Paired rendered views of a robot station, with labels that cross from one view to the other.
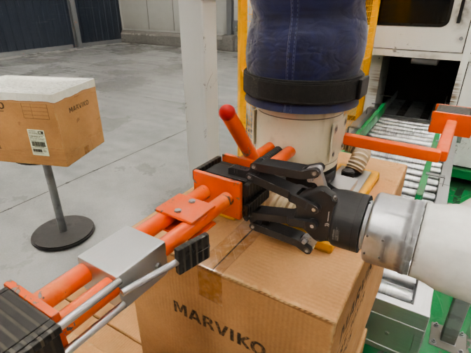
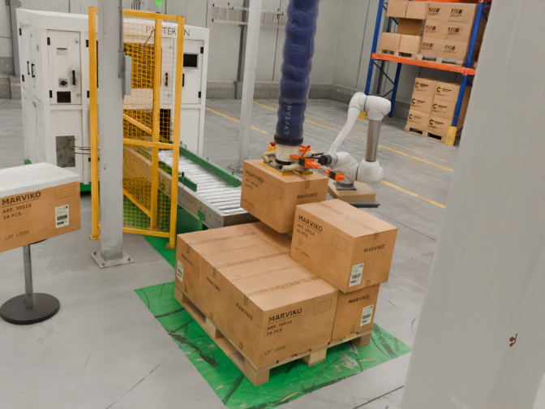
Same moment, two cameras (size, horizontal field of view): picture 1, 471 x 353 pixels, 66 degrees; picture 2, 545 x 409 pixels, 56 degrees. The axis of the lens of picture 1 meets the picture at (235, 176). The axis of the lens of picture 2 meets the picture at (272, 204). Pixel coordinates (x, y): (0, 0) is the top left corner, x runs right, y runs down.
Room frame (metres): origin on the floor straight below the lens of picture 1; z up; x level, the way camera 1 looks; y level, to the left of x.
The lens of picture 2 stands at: (-0.71, 3.53, 2.17)
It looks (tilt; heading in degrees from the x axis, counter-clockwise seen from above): 20 degrees down; 292
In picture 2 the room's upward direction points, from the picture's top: 6 degrees clockwise
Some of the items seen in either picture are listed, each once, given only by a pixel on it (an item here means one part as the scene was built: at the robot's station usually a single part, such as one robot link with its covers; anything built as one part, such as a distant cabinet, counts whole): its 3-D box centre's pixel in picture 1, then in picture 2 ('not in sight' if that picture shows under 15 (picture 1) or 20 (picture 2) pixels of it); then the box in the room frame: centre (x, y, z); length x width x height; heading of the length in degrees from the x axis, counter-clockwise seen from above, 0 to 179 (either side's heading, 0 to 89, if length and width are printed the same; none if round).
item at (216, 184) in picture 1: (231, 183); (306, 161); (0.50, 0.01, 1.20); 0.10 x 0.08 x 0.06; 58
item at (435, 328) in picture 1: (448, 337); not in sight; (1.20, -1.00, 0.01); 0.15 x 0.15 x 0.03; 59
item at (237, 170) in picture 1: (245, 167); not in sight; (0.47, -0.01, 1.24); 0.05 x 0.01 x 0.03; 59
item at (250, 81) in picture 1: (303, 80); (289, 138); (0.71, -0.13, 1.31); 0.23 x 0.23 x 0.04
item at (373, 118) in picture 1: (355, 133); (158, 164); (2.41, -0.84, 0.60); 1.60 x 0.10 x 0.09; 149
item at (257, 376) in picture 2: not in sight; (268, 311); (0.53, 0.33, 0.07); 1.20 x 1.00 x 0.14; 149
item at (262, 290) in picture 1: (284, 264); (282, 192); (0.70, -0.12, 0.87); 0.60 x 0.40 x 0.40; 149
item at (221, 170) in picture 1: (230, 174); not in sight; (0.49, 0.01, 1.22); 0.07 x 0.03 x 0.01; 59
